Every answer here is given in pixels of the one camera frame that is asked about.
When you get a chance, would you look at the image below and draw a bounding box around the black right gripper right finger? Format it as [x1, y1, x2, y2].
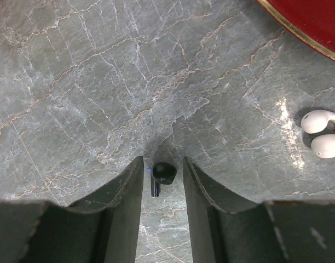
[183, 157, 335, 262]

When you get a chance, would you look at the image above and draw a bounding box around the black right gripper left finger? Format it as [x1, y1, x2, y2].
[0, 156, 144, 262]

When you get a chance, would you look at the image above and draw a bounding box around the black earbud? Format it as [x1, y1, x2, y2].
[151, 162, 177, 198]

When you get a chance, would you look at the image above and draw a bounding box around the white clip earbud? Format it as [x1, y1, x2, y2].
[301, 110, 335, 158]

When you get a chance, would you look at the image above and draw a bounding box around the dark red round tray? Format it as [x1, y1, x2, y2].
[258, 0, 335, 61]

